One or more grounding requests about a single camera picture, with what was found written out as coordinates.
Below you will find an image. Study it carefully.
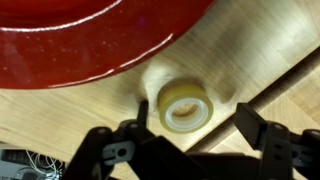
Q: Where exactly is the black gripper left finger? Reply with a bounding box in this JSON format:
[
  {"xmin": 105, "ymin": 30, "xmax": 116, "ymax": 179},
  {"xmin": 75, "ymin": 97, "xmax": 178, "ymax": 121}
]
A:
[{"xmin": 63, "ymin": 100, "xmax": 158, "ymax": 180}]

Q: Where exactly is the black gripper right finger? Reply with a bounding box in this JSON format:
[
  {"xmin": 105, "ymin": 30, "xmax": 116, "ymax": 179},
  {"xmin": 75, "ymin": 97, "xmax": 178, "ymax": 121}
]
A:
[{"xmin": 233, "ymin": 102, "xmax": 320, "ymax": 180}]

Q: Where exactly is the clear tape roll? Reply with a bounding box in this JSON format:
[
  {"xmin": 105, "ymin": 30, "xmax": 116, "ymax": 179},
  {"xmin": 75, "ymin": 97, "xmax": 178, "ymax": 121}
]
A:
[{"xmin": 157, "ymin": 83, "xmax": 214, "ymax": 134}]

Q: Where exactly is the red plate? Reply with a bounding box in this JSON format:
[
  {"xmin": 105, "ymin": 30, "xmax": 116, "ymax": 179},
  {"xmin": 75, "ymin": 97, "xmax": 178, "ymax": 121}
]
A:
[{"xmin": 0, "ymin": 0, "xmax": 216, "ymax": 90}]

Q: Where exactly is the grey box with white wires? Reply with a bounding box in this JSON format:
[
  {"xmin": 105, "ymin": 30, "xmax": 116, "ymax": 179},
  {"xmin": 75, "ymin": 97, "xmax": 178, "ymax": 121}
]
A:
[{"xmin": 0, "ymin": 143, "xmax": 65, "ymax": 180}]

